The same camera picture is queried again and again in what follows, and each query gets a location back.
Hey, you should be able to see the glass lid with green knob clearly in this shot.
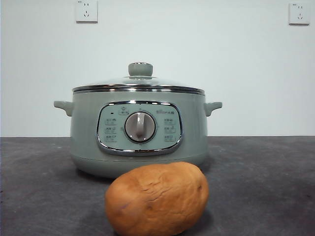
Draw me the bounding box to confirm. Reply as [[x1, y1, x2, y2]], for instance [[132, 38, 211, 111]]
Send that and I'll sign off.
[[72, 62, 206, 95]]

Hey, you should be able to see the brown potato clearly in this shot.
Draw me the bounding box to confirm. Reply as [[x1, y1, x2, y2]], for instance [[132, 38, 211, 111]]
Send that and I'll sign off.
[[105, 161, 210, 236]]

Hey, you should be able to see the pale green electric pot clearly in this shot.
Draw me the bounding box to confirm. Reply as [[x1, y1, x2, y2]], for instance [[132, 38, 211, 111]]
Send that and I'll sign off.
[[53, 88, 223, 179]]

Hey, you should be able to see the white wall socket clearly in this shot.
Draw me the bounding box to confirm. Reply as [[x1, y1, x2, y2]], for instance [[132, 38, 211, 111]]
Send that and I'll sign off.
[[288, 2, 311, 26], [75, 0, 98, 24]]

